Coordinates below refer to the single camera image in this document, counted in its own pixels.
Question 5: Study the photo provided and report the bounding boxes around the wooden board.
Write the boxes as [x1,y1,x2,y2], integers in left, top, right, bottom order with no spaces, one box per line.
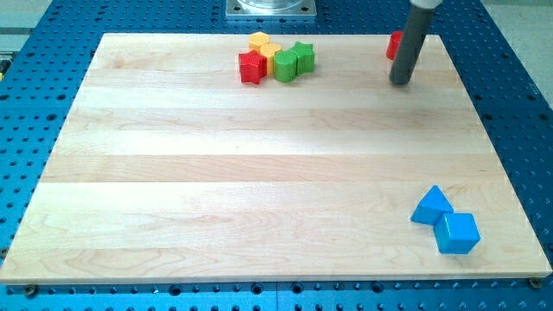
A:
[1,33,551,285]

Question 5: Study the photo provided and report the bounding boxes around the green cylinder block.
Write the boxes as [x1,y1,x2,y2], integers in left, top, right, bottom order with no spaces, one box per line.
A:
[273,51,297,83]

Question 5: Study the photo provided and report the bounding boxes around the green star block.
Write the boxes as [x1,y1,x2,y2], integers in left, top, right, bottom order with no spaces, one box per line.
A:
[290,41,315,75]

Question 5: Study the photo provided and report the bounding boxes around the red star block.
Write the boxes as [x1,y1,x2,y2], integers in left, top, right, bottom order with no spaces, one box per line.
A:
[238,50,267,85]

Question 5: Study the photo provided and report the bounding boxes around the red cylinder block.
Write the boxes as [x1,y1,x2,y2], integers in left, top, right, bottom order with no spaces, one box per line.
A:
[385,30,403,60]

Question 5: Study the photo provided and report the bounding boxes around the yellow hexagon block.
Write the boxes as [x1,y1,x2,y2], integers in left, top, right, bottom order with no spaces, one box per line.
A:
[248,32,270,53]

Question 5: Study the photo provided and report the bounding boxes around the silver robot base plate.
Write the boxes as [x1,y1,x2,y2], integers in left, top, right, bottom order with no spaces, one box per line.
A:
[226,0,317,19]

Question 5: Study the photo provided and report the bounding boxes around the left board clamp screw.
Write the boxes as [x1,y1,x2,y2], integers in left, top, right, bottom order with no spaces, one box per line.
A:
[22,284,40,298]

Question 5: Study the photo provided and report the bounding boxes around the blue triangular prism block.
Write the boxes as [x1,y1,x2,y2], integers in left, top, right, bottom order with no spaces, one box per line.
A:
[410,185,454,225]

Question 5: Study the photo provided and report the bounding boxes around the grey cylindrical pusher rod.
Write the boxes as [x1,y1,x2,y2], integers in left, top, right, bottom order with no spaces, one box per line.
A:
[389,1,435,86]

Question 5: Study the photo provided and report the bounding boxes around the board clamp screw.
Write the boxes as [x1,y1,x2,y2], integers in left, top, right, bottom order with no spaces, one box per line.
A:
[527,277,543,289]
[22,284,40,298]

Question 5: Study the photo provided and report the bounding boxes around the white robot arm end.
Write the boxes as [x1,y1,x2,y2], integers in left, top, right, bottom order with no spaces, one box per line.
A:
[410,0,442,10]

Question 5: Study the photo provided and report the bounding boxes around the right board clamp screw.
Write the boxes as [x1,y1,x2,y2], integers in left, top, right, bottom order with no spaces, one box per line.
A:
[527,277,543,289]

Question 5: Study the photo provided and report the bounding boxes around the yellow heart block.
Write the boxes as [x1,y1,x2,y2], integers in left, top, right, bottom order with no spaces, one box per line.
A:
[259,43,282,75]

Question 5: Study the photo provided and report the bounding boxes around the blue cube block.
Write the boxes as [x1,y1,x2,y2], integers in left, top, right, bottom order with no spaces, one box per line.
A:
[434,213,480,254]

